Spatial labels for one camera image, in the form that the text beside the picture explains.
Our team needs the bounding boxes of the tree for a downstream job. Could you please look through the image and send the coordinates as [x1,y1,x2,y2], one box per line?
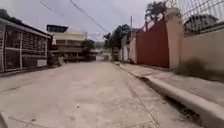
[81,38,96,57]
[144,0,168,24]
[102,23,132,54]

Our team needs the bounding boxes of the pale concrete road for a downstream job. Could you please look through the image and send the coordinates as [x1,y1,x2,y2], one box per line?
[0,59,204,128]

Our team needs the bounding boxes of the pole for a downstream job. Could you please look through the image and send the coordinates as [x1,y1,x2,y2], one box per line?
[129,15,134,43]

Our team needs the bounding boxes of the red metal gate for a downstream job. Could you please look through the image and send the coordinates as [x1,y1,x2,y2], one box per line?
[135,20,171,69]

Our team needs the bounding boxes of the cream multi-storey building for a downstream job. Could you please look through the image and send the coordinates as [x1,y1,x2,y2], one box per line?
[45,24,89,63]

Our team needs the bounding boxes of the bush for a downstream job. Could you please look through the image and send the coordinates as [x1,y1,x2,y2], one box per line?
[47,50,62,68]

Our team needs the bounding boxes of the raised concrete pavement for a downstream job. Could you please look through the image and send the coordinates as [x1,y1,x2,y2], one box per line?
[114,61,224,108]

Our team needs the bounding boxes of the concrete kerb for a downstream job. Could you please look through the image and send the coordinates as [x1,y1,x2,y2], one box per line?
[114,62,224,128]

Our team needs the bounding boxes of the dark grilled building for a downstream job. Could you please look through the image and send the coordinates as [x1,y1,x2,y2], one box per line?
[0,17,54,74]

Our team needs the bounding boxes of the white wall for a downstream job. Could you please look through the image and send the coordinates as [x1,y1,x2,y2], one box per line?
[117,36,138,64]

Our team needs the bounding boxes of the overhead wires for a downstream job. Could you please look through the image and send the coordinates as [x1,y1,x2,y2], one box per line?
[39,0,111,34]

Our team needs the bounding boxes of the weeds at wall foot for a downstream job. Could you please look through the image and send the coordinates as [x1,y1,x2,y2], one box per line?
[173,58,224,83]

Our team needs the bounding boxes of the beige wall with mesh fence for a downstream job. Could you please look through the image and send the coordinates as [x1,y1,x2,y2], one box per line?
[165,0,224,73]

